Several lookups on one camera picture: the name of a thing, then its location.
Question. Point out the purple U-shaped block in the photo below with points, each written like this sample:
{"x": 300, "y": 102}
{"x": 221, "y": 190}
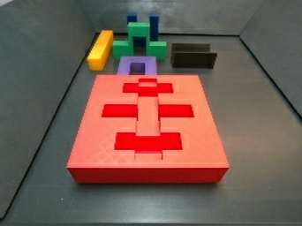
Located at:
{"x": 137, "y": 65}

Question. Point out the red puzzle board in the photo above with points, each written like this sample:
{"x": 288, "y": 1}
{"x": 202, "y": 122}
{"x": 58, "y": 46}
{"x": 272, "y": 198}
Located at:
{"x": 148, "y": 132}

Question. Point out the black fixture holder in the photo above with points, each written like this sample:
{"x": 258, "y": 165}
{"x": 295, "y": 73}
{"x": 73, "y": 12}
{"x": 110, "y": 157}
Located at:
{"x": 193, "y": 55}

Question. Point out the green stepped arch block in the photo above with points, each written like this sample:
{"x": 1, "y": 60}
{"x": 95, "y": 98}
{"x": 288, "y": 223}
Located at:
{"x": 125, "y": 48}

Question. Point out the yellow long bar block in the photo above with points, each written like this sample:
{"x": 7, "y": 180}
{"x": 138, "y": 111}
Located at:
{"x": 101, "y": 50}

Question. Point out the blue U-shaped block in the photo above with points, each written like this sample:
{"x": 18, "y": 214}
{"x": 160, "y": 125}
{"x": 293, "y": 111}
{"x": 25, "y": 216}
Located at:
{"x": 140, "y": 41}

